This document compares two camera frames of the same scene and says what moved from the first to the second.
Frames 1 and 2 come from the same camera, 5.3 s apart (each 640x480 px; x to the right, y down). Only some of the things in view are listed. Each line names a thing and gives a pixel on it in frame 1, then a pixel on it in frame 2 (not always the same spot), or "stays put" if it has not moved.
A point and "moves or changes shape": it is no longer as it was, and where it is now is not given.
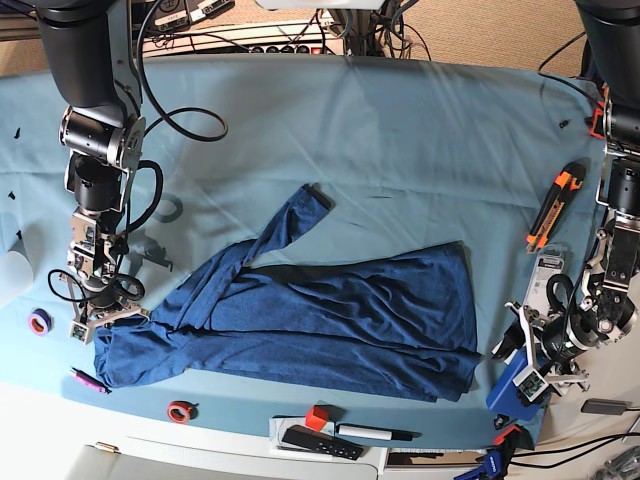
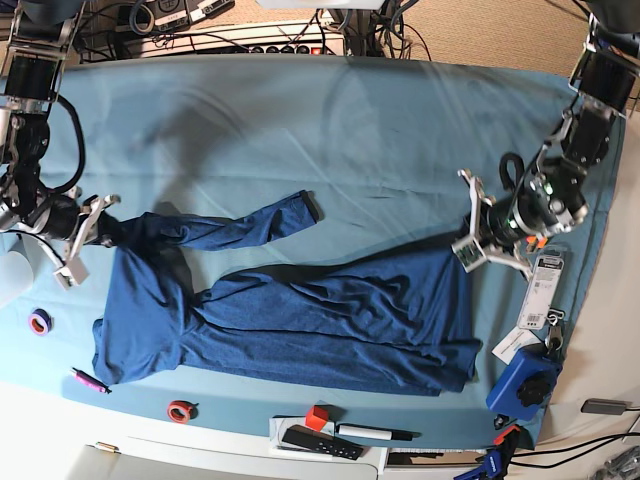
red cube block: [317, 417] stays put
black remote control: [321, 442] stays put
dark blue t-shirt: [394, 320] moves or changes shape
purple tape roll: [40, 322] stays put
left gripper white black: [82, 329] → [74, 271]
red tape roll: [182, 411] stays put
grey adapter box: [605, 406] stays put
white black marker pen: [375, 432] stays put
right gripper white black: [535, 381] → [469, 250]
